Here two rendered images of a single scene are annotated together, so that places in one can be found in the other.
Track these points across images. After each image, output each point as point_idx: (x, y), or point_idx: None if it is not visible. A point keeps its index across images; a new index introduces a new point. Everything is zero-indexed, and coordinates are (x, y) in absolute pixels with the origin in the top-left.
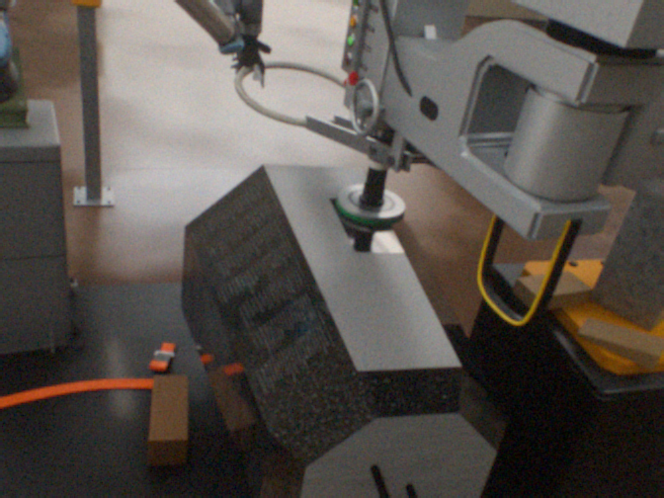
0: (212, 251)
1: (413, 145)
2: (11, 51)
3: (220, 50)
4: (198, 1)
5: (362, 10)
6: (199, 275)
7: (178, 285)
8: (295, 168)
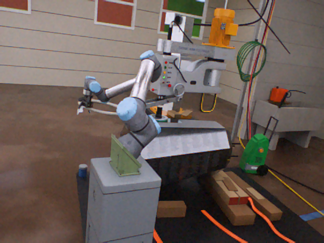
0: (164, 151)
1: (165, 96)
2: (114, 136)
3: (108, 102)
4: None
5: (167, 69)
6: (165, 160)
7: (83, 215)
8: None
